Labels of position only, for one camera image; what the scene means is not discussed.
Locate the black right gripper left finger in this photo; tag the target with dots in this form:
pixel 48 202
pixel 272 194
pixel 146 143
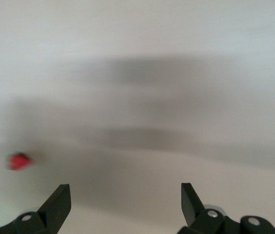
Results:
pixel 57 209

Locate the plain red strawberry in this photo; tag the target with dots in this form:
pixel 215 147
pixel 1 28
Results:
pixel 20 161

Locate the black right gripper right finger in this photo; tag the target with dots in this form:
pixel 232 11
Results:
pixel 190 207

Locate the large table cover mat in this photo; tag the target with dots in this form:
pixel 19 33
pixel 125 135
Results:
pixel 137 73

